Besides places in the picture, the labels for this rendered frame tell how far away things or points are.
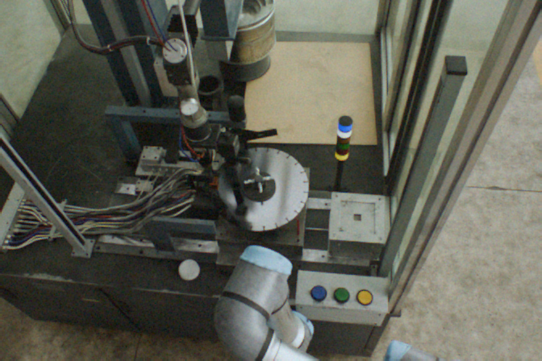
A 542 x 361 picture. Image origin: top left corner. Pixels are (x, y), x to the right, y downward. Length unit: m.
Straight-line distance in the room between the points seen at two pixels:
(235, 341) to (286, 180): 0.77
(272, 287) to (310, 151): 1.02
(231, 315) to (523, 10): 0.76
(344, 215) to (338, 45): 0.99
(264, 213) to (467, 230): 1.44
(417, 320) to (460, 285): 0.29
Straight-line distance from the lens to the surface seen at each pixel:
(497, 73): 0.80
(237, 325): 1.07
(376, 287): 1.62
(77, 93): 2.45
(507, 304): 2.72
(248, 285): 1.08
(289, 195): 1.68
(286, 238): 1.72
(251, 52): 2.11
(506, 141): 3.22
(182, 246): 1.85
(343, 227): 1.69
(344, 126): 1.59
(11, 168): 1.52
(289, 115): 2.13
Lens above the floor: 2.40
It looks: 55 degrees down
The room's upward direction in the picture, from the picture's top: 5 degrees counter-clockwise
